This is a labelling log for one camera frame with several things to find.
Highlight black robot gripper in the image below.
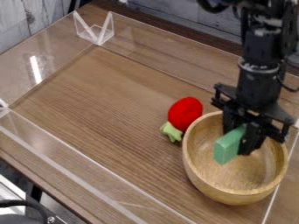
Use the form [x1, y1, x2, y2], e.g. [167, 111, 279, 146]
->
[211, 60, 296, 156]

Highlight green rectangular block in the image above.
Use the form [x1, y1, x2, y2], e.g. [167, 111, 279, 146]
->
[214, 124, 247, 165]

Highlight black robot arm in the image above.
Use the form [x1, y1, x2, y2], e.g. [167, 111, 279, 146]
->
[196, 0, 299, 155]

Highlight brown wooden bowl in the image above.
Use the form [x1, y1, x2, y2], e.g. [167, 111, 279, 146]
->
[182, 111, 288, 206]

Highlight red plush strawberry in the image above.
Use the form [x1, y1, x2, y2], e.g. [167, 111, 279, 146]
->
[160, 96, 203, 143]

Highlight clear acrylic tray wall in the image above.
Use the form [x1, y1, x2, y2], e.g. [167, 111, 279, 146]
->
[0, 13, 276, 224]

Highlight clear acrylic corner bracket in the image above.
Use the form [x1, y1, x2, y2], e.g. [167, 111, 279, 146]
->
[72, 11, 115, 46]

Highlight black metal table frame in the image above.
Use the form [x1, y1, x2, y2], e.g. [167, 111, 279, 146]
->
[24, 183, 68, 224]

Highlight black cable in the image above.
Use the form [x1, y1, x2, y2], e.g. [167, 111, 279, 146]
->
[0, 199, 51, 224]

